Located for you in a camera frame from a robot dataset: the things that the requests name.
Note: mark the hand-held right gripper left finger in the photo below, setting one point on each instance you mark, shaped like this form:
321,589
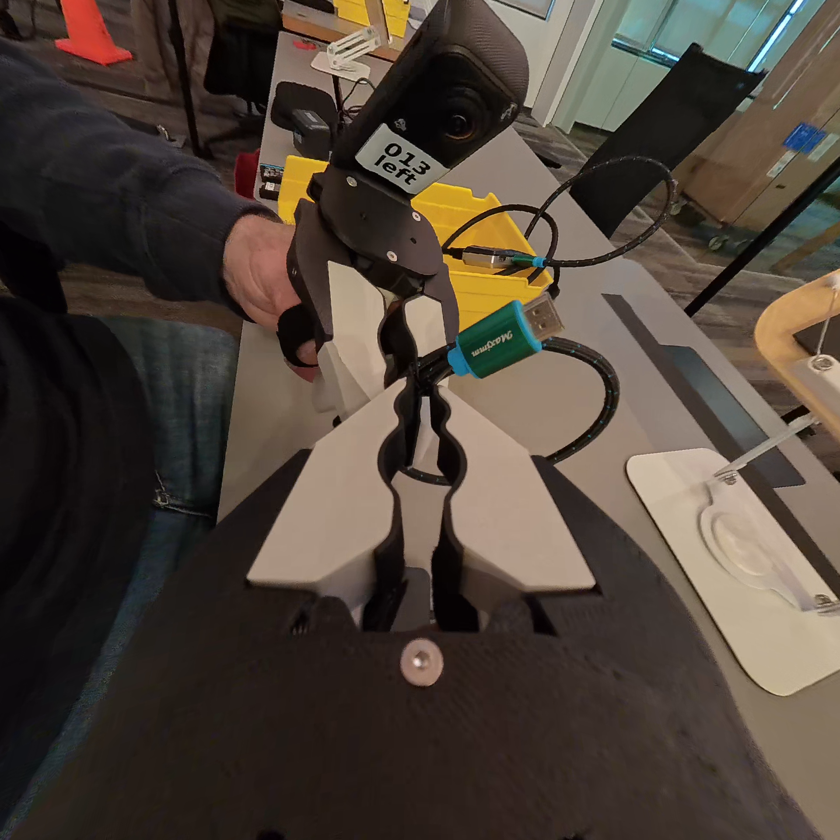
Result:
322,525

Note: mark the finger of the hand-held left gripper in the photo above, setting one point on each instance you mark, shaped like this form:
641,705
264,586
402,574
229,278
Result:
420,348
352,341

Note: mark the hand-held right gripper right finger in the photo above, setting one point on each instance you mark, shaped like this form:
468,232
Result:
525,532

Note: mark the yellow plastic bin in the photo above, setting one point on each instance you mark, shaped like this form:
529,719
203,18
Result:
305,184

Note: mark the person's left forearm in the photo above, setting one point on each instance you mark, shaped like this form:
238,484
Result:
118,184

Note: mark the person's left hand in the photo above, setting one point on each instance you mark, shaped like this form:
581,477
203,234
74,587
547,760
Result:
256,269

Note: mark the black desktop device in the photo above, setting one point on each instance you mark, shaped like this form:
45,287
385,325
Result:
302,125

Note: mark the white stand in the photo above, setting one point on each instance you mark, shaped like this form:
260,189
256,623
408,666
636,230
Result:
344,53

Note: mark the person's black top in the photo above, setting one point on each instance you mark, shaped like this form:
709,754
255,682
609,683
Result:
66,525

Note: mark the wooden rimmed black panel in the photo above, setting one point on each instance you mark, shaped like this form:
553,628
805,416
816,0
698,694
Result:
775,335

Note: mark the orange traffic cone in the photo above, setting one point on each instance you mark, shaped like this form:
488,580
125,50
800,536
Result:
89,33

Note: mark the cart with cardboard boxes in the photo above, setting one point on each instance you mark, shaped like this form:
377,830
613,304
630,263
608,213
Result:
761,158

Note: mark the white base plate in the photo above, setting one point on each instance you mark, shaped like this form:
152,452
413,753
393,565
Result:
683,525

